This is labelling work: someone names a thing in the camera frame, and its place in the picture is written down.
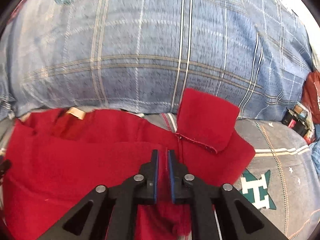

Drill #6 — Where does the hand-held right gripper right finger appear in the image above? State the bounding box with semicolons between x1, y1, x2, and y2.
167;150;288;240

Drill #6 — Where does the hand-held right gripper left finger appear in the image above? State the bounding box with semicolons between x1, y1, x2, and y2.
37;149;159;240

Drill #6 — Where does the red fleece garment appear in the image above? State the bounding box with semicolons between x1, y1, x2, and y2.
2;88;256;240

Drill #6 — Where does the grey printed bedsheet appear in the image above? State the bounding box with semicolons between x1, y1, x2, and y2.
0;111;320;240

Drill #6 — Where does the blue plaid quilt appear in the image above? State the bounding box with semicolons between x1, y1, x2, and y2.
0;0;314;122

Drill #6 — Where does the dark printed box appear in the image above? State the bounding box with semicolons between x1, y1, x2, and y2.
282;104;316;143

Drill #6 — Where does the red plastic bag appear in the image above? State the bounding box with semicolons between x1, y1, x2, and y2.
301;71;320;124

